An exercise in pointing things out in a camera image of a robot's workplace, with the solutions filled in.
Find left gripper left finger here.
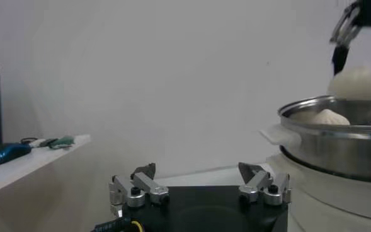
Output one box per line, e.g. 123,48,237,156
108,162,171,209

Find small black device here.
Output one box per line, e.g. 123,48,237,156
38,137,59,148

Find white steamed baozi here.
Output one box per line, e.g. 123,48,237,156
326,65,371,102
309,108,351,126

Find stainless steel steamer basket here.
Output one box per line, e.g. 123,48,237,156
260,95,371,183

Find white electric cooker base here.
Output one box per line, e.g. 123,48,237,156
265,153,371,232

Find white side table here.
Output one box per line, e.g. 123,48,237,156
0,134,91,198

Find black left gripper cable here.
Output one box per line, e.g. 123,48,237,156
90,216,145,232

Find green card holder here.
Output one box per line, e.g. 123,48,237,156
49,136,76,149

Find blue computer mouse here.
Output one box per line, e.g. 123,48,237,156
0,143,32,168

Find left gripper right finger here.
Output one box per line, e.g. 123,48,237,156
237,161,293,207

